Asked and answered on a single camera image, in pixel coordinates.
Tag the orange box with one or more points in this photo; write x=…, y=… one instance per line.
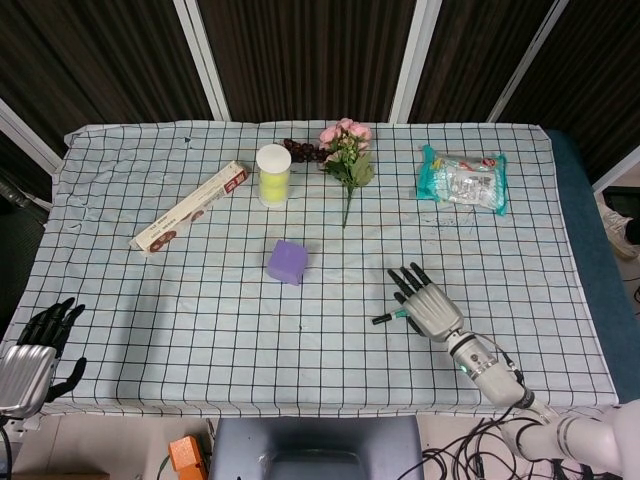
x=186, y=456

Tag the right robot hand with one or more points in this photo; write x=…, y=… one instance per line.
x=430, y=307

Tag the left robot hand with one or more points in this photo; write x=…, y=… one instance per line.
x=30, y=357

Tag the dark artificial grape bunch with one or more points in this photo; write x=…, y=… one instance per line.
x=300, y=150

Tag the purple cube block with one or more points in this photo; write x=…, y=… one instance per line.
x=288, y=262

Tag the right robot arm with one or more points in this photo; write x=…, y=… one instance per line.
x=540, y=400

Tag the pink artificial flower bouquet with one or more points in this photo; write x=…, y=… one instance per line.
x=350, y=160

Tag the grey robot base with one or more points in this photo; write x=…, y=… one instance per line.
x=315, y=447

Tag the long cardboard box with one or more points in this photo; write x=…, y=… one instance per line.
x=190, y=208

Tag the green marker pen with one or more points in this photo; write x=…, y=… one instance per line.
x=390, y=317

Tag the teal snack bag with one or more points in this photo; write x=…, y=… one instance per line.
x=462, y=181

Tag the blue checkered tablecloth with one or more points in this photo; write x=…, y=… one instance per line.
x=300, y=325

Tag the clear tennis ball tube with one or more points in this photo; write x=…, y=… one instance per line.
x=273, y=176

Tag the white sneaker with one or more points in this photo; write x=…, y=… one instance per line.
x=620, y=230

